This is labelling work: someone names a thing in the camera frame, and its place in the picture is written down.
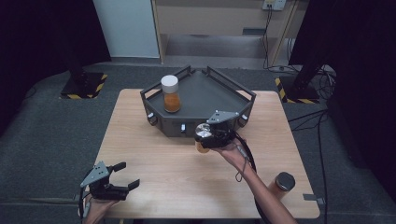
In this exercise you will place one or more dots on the wall power outlet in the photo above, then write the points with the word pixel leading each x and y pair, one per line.
pixel 274 4

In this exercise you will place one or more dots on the black corner shelf rack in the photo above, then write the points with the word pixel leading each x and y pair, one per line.
pixel 202 93

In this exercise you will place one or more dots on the striped metal stand base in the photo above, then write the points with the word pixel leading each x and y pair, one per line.
pixel 300 91
pixel 82 85

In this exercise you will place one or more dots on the white panel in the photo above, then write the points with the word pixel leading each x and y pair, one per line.
pixel 127 28

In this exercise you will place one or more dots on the person's left hand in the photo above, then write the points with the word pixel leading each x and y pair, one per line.
pixel 98 210

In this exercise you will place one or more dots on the grey tape strip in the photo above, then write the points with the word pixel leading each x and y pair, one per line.
pixel 311 197

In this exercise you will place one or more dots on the black curtain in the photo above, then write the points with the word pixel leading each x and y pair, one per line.
pixel 37 46
pixel 364 62

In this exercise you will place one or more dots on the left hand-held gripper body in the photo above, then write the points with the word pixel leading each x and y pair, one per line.
pixel 96 174

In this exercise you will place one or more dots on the person's right hand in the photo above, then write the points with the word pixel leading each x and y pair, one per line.
pixel 235 154

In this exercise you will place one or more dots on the black lid spice jar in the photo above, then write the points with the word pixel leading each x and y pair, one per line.
pixel 281 185

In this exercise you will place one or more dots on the white lid spice jar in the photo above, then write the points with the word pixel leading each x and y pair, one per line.
pixel 171 95

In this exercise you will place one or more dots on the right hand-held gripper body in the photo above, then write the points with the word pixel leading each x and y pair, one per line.
pixel 224 130

